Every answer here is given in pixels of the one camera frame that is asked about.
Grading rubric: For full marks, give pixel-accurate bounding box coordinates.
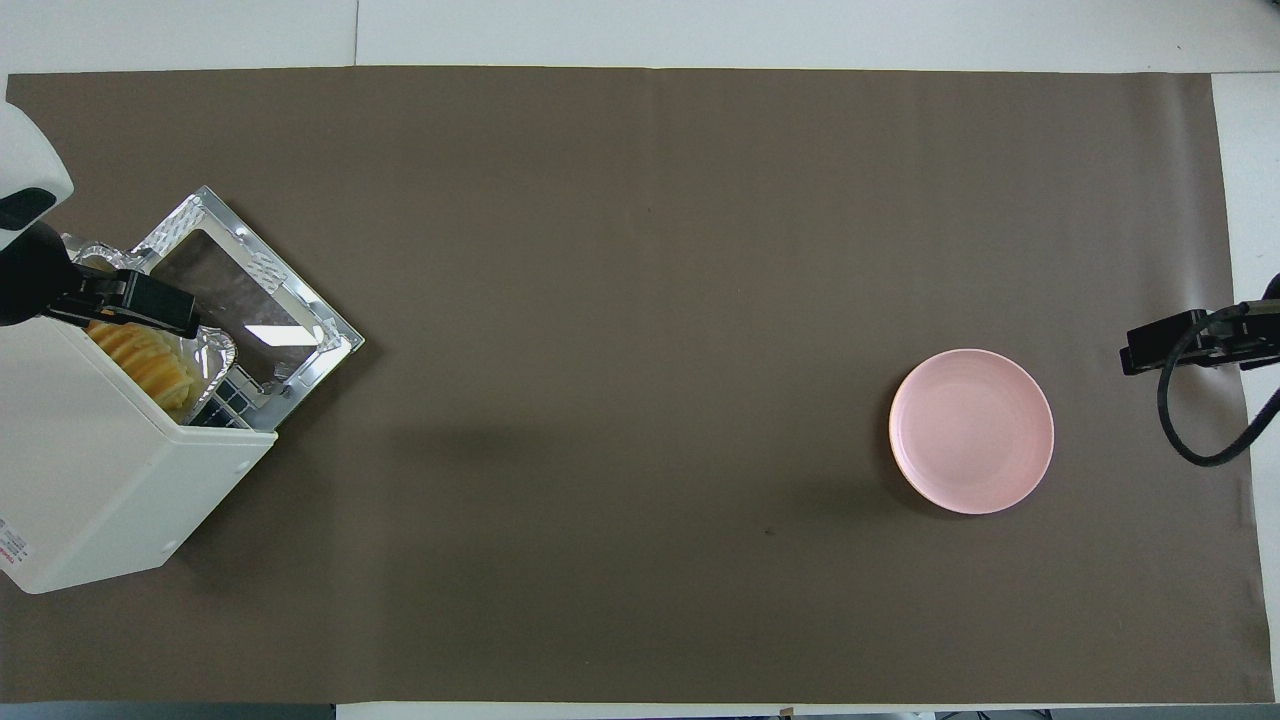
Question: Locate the aluminium foil tray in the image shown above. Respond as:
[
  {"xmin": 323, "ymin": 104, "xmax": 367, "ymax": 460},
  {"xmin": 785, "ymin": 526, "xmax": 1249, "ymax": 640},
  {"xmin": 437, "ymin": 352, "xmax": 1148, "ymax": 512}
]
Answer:
[{"xmin": 58, "ymin": 235, "xmax": 238, "ymax": 401}]

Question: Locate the pink round plate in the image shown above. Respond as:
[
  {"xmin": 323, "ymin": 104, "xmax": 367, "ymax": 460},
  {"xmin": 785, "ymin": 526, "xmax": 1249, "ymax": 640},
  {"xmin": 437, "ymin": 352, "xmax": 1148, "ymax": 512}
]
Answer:
[{"xmin": 889, "ymin": 348, "xmax": 1056, "ymax": 516}]

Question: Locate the metal wire oven rack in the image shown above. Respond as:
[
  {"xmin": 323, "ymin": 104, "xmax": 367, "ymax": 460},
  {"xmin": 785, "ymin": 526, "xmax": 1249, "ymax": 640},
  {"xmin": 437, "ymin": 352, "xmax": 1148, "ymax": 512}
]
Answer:
[{"xmin": 185, "ymin": 362, "xmax": 276, "ymax": 429}]

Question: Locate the sliced yellow bread loaf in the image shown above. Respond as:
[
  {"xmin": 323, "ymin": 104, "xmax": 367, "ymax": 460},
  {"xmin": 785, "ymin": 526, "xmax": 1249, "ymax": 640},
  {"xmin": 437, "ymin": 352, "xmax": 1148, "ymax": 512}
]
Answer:
[{"xmin": 88, "ymin": 318, "xmax": 199, "ymax": 411}]

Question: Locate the brown paper table mat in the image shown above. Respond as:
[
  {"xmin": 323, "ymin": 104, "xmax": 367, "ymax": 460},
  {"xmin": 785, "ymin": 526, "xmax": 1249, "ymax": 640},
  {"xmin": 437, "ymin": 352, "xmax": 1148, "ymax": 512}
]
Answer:
[{"xmin": 0, "ymin": 66, "xmax": 1273, "ymax": 704}]

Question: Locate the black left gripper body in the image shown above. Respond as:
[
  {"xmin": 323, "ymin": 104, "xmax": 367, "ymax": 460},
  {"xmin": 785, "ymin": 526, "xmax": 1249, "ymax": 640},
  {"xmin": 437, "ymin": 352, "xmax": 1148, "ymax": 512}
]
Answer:
[{"xmin": 0, "ymin": 222, "xmax": 76, "ymax": 329}]

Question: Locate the cream toaster oven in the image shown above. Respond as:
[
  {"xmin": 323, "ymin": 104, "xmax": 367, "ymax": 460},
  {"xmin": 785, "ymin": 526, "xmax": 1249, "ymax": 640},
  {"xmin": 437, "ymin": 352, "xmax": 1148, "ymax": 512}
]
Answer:
[{"xmin": 0, "ymin": 315, "xmax": 278, "ymax": 594}]

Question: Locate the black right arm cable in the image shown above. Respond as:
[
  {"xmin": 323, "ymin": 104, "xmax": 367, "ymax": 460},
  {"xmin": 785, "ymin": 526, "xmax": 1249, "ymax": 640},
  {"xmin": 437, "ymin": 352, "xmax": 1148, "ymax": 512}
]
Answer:
[{"xmin": 1157, "ymin": 305, "xmax": 1280, "ymax": 467}]

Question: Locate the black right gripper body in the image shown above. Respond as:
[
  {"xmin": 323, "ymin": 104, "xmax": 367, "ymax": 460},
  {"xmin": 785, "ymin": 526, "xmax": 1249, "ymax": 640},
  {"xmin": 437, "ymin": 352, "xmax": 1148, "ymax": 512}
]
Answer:
[{"xmin": 1245, "ymin": 272, "xmax": 1280, "ymax": 369}]

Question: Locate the glass oven door, metal frame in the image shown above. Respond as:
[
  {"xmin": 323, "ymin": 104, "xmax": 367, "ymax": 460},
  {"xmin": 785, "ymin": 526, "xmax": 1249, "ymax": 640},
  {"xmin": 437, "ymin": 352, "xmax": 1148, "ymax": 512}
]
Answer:
[{"xmin": 130, "ymin": 185, "xmax": 366, "ymax": 401}]

